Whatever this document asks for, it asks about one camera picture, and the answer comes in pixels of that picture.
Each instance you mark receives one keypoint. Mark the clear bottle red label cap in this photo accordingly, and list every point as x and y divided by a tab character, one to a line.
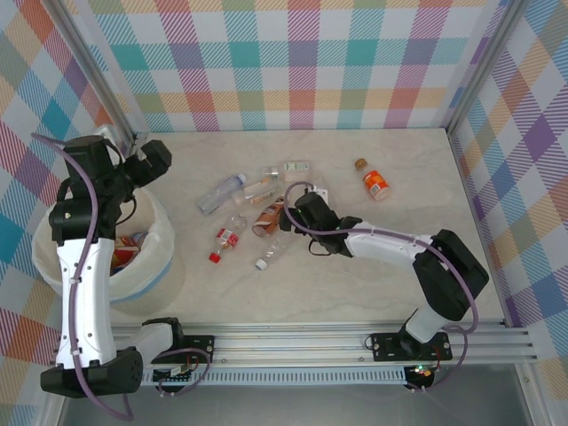
225	239

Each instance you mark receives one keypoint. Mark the crushed brown orange bottle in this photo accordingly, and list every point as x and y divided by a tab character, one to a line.
267	217

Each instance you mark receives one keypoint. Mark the green circuit board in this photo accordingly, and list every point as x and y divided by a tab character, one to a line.
173	375

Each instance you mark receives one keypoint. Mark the small bottle green white label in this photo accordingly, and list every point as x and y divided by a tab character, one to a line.
297	166

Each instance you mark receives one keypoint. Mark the aluminium frame post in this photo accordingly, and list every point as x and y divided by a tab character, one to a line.
483	66
95	75

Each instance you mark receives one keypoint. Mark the orange bottle brown cap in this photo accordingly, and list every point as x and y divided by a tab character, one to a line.
375	184

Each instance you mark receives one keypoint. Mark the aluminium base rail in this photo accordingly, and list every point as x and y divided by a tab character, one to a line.
288	346

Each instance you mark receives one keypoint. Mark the small beige bottle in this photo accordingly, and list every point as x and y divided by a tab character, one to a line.
293	176

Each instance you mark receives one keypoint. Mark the small lit circuit board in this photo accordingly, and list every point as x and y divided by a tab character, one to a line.
423	372

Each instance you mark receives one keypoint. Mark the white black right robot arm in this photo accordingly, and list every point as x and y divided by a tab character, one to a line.
386	248

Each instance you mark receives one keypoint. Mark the small clear bottle green cap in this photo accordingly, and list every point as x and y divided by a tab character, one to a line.
270	172

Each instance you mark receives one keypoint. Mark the clear bottle blue cap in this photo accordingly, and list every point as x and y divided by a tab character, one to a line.
220	194

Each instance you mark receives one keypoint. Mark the clear bottle white cap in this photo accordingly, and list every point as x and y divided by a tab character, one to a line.
269	254

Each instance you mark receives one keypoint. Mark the clear bottle orange white label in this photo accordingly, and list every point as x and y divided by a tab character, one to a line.
255	193

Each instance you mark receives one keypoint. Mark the white round bin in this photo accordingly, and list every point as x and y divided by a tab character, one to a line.
164	275

